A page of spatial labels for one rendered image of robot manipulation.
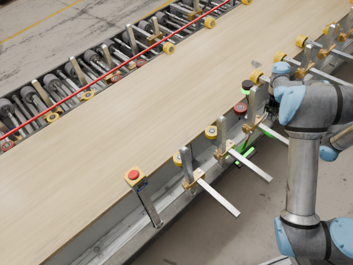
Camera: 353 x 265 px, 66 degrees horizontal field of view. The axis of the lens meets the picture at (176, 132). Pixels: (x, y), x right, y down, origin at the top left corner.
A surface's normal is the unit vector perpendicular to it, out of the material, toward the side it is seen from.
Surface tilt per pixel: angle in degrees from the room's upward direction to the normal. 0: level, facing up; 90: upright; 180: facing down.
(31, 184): 0
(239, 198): 0
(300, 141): 54
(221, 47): 0
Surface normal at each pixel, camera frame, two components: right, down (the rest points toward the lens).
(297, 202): -0.62, 0.13
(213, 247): -0.13, -0.62
